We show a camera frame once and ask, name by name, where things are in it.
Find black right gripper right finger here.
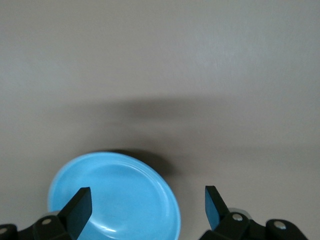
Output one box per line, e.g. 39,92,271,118
199,185,308,240

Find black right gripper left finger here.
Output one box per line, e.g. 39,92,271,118
0,186,94,240

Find blue plate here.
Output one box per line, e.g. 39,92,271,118
46,149,181,240

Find brown table cover mat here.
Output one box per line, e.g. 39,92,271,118
0,0,320,240

